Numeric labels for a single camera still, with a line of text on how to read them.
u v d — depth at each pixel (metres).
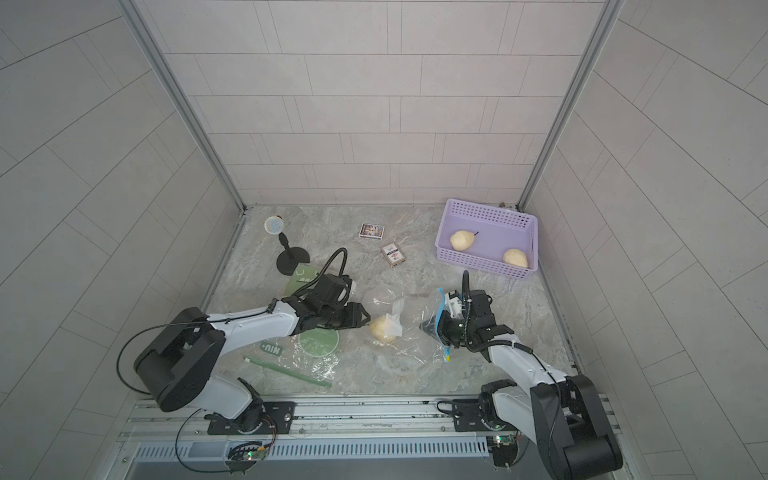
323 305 0.68
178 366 0.42
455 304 0.79
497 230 1.08
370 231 1.08
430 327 0.75
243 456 0.66
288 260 0.98
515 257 0.95
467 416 0.71
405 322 0.79
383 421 0.71
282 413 0.72
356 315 0.76
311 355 0.79
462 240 1.01
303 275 0.89
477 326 0.67
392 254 1.02
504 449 0.68
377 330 0.81
